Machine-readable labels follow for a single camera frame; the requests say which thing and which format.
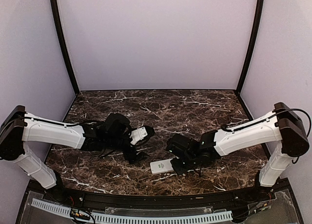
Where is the white remote control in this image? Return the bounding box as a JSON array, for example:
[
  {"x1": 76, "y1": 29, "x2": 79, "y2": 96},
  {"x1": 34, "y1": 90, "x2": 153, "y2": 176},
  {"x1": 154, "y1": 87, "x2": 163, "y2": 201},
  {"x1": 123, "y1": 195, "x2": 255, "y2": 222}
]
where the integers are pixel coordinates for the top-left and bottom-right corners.
[{"x1": 150, "y1": 159, "x2": 174, "y2": 175}]

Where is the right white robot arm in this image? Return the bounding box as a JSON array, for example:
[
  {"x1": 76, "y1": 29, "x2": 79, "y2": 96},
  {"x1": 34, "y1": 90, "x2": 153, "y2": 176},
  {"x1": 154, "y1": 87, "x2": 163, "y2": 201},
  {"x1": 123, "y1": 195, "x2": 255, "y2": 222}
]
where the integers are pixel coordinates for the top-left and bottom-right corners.
[{"x1": 166, "y1": 102, "x2": 310, "y2": 202}]

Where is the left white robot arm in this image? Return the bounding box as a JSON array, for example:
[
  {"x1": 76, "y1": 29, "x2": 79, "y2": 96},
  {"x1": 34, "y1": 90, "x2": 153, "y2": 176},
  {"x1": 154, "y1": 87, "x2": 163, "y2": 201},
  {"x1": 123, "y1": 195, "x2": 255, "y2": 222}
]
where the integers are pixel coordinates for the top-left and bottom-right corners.
[{"x1": 0, "y1": 105, "x2": 155, "y2": 203}]

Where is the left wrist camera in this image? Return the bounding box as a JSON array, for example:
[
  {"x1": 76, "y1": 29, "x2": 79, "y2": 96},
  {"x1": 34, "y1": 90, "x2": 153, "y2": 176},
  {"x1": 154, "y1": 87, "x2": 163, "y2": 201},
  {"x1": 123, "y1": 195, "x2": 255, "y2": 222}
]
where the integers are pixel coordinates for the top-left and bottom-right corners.
[{"x1": 130, "y1": 127, "x2": 148, "y2": 145}]

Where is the black curved front rail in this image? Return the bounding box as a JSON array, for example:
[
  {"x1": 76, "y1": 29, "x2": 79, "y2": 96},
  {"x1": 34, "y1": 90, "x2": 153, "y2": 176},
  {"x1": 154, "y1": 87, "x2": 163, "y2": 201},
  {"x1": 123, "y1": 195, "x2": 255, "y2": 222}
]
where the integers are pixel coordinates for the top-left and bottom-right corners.
[{"x1": 46, "y1": 187, "x2": 275, "y2": 210}]

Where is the white slotted cable duct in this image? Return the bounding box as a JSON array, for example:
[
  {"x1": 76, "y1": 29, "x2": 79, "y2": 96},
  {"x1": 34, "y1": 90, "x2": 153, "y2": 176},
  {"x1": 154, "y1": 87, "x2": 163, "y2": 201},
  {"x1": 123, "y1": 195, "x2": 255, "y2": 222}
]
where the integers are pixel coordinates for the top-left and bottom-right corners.
[{"x1": 31, "y1": 198, "x2": 233, "y2": 224}]

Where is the right black frame post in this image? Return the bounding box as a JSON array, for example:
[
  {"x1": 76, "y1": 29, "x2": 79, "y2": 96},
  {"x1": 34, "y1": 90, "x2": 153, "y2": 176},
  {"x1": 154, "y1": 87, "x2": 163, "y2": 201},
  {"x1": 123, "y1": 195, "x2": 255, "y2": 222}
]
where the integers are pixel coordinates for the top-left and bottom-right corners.
[{"x1": 236, "y1": 0, "x2": 264, "y2": 95}]

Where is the black frame post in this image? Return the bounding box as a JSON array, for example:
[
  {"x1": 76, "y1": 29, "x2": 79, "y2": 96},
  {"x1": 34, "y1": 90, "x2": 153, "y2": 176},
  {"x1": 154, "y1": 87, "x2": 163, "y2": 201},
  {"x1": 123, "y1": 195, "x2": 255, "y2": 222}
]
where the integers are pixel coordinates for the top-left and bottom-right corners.
[
  {"x1": 50, "y1": 0, "x2": 80, "y2": 95},
  {"x1": 236, "y1": 0, "x2": 264, "y2": 95}
]

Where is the left black frame post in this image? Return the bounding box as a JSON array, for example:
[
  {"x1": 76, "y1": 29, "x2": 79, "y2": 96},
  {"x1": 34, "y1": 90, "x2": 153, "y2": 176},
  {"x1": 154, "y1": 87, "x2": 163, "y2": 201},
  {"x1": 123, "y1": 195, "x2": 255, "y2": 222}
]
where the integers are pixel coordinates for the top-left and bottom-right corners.
[{"x1": 50, "y1": 0, "x2": 80, "y2": 95}]

